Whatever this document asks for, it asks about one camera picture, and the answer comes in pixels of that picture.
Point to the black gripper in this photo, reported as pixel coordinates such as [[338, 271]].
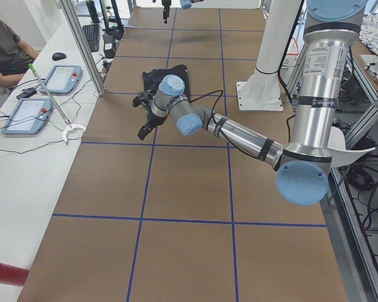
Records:
[[166, 4], [151, 119]]

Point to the black printed t-shirt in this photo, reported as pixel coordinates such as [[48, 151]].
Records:
[[154, 78]]

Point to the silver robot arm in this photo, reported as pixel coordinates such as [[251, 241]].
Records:
[[185, 4], [303, 164]]

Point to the black keyboard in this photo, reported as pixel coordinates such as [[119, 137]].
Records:
[[92, 33]]

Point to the white reacher grabber stick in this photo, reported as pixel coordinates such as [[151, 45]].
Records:
[[69, 126]]

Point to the far blue teach pendant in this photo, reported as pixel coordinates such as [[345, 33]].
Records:
[[62, 79]]

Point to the blue teach pendant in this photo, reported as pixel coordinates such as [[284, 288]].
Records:
[[28, 117], [62, 79]]

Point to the black computer mouse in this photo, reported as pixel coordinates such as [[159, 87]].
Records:
[[58, 56]]

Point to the near blue teach pendant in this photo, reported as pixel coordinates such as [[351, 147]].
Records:
[[28, 117]]

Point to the seated person grey shirt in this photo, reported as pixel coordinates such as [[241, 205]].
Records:
[[15, 56]]

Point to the white plastic chair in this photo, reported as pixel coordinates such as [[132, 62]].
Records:
[[337, 148]]

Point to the red cylinder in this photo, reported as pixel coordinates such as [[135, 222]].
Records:
[[12, 275]]

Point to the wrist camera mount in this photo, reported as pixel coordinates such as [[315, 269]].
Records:
[[144, 99]]

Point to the aluminium frame post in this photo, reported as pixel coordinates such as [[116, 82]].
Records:
[[82, 45]]

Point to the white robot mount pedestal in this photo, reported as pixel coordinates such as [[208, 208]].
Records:
[[261, 92]]

